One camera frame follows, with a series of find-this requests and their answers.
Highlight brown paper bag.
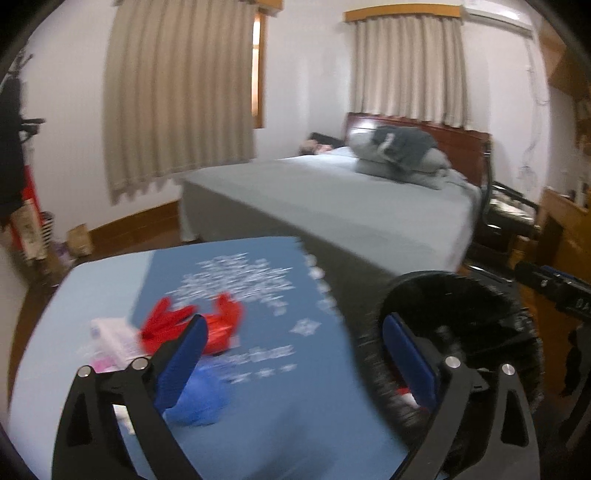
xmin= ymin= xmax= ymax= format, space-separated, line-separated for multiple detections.
xmin=67 ymin=224 xmax=93 ymax=257

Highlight waste bin with black liner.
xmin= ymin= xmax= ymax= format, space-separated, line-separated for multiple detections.
xmin=358 ymin=270 xmax=543 ymax=480

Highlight blue printed tablecloth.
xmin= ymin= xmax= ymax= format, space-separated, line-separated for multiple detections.
xmin=8 ymin=236 xmax=416 ymax=480

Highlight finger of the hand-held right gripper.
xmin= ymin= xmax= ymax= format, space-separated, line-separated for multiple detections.
xmin=514 ymin=261 xmax=561 ymax=301
xmin=540 ymin=264 xmax=591 ymax=289

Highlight blue plastic bag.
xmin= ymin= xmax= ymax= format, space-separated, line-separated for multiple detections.
xmin=164 ymin=364 xmax=232 ymax=428

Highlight wooden desk cabinet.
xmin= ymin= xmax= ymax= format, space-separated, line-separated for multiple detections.
xmin=508 ymin=187 xmax=591 ymax=324

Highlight wooden headboard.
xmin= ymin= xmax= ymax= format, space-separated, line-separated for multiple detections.
xmin=344 ymin=112 xmax=492 ymax=188

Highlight dark grey towel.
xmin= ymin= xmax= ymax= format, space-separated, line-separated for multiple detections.
xmin=372 ymin=124 xmax=439 ymax=164

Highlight wide beige curtain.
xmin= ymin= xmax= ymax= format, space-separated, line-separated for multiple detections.
xmin=102 ymin=0 xmax=257 ymax=206

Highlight beige tote bag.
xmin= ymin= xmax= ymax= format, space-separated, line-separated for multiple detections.
xmin=16 ymin=200 xmax=47 ymax=259

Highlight striped bag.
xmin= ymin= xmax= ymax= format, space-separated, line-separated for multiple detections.
xmin=39 ymin=211 xmax=56 ymax=250

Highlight wooden window frame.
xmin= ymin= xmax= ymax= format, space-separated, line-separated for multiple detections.
xmin=252 ymin=13 xmax=269 ymax=130

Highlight wooden curtain pelmet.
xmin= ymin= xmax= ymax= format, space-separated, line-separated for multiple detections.
xmin=113 ymin=0 xmax=283 ymax=12
xmin=344 ymin=4 xmax=464 ymax=23

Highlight black metal chair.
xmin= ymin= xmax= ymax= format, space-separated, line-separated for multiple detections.
xmin=471 ymin=141 xmax=543 ymax=266

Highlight black hanger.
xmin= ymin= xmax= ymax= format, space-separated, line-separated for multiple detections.
xmin=18 ymin=117 xmax=47 ymax=139

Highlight folded grey duvet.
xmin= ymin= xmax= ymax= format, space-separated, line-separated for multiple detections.
xmin=352 ymin=131 xmax=467 ymax=190

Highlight red plastic bag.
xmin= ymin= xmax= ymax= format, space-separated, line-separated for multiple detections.
xmin=137 ymin=293 xmax=245 ymax=357

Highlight wooden wall cabinet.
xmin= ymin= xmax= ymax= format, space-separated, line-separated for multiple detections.
xmin=538 ymin=18 xmax=591 ymax=153

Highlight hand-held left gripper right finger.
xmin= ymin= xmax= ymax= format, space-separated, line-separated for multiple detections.
xmin=381 ymin=312 xmax=542 ymax=480

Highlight white wall cables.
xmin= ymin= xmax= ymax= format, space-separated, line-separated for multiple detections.
xmin=517 ymin=41 xmax=548 ymax=185

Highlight bed with grey sheet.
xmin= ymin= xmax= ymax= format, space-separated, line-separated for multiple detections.
xmin=178 ymin=147 xmax=483 ymax=324

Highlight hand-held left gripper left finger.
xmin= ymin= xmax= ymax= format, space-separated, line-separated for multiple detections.
xmin=51 ymin=314 xmax=209 ymax=480

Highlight white air conditioner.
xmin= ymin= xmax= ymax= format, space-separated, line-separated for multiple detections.
xmin=463 ymin=0 xmax=534 ymax=33

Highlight patterned seat cushion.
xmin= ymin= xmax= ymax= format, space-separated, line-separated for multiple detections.
xmin=489 ymin=196 xmax=536 ymax=217

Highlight narrow beige curtain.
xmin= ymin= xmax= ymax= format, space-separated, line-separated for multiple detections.
xmin=353 ymin=14 xmax=469 ymax=130

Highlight white printed carton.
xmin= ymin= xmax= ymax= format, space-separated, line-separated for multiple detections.
xmin=90 ymin=318 xmax=148 ymax=365

